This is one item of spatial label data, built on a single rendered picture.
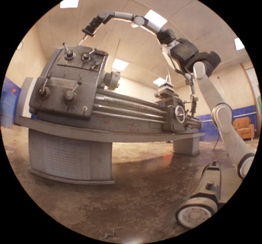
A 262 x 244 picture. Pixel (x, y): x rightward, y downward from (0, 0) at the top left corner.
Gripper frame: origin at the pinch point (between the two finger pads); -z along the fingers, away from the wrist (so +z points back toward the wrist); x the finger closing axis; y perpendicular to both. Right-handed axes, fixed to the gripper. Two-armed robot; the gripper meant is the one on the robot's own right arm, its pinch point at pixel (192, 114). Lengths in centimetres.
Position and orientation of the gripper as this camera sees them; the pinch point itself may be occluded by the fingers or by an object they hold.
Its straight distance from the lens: 134.7
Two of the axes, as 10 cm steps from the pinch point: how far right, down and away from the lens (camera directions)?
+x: -8.8, -1.6, -4.4
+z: 1.7, -9.9, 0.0
